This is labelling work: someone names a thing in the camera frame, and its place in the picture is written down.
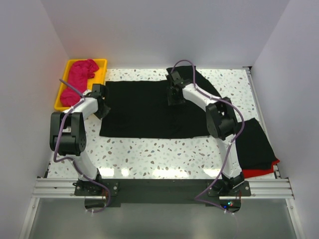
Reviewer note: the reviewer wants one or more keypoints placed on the black t shirt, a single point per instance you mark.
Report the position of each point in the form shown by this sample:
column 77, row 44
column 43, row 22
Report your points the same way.
column 253, row 148
column 139, row 109

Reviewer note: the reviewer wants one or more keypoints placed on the yellow plastic bin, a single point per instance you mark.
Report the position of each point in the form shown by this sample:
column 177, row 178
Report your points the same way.
column 98, row 79

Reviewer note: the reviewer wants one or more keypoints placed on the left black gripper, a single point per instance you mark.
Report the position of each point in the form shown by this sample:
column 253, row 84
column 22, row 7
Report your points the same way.
column 103, row 109

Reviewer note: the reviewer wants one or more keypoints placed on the folded black t shirt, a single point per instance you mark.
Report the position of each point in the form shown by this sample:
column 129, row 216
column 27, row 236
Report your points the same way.
column 253, row 148

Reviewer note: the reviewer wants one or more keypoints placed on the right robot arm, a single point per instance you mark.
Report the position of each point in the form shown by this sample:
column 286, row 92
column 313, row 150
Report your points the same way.
column 221, row 123

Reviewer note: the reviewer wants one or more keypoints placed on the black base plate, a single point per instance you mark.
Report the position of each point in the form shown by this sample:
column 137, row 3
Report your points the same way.
column 115, row 192

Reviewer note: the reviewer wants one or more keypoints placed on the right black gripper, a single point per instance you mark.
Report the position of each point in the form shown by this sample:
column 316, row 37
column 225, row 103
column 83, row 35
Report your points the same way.
column 173, row 97

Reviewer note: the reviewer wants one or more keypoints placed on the folded red t shirt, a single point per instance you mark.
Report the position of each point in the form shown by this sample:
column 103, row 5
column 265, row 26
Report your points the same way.
column 260, row 170

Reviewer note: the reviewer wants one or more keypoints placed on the pink crumpled t shirt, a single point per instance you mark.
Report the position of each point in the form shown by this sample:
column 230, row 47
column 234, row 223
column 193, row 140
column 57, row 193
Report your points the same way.
column 79, row 74

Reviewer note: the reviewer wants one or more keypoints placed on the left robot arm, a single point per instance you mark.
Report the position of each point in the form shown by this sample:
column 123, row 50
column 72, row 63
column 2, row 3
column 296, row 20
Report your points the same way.
column 68, row 137

